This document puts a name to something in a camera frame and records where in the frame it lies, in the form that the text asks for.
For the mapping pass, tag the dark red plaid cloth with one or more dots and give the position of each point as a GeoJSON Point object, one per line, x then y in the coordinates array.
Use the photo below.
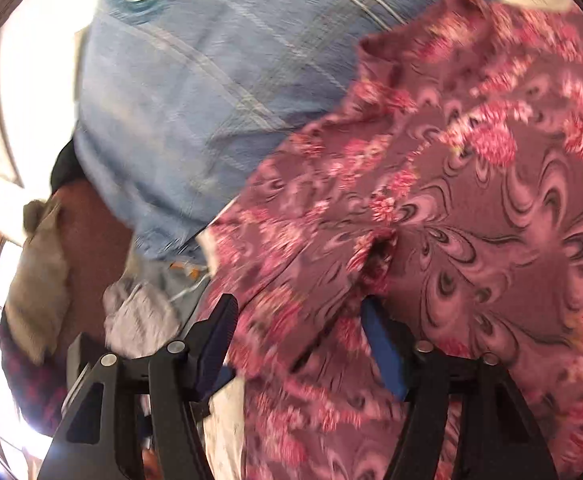
{"type": "Point", "coordinates": [29, 380]}

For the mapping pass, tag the beige cloth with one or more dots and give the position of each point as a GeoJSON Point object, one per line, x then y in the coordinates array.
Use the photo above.
{"type": "Point", "coordinates": [36, 285]}

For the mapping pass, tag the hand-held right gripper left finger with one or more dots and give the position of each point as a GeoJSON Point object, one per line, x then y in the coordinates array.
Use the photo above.
{"type": "Point", "coordinates": [215, 347]}

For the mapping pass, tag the blue striped blanket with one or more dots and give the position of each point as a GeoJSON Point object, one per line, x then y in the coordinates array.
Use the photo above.
{"type": "Point", "coordinates": [196, 110]}

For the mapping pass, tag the white-grey crumpled cloth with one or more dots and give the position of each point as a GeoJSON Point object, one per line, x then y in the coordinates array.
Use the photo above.
{"type": "Point", "coordinates": [141, 316]}

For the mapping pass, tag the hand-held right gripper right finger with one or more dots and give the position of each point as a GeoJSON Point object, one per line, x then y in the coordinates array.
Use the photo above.
{"type": "Point", "coordinates": [382, 352]}

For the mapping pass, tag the pink floral cloth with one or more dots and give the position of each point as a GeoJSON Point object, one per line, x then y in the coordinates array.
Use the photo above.
{"type": "Point", "coordinates": [471, 185]}

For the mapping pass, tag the grey cloth with orange print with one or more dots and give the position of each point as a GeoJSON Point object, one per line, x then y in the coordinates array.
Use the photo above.
{"type": "Point", "coordinates": [181, 280]}

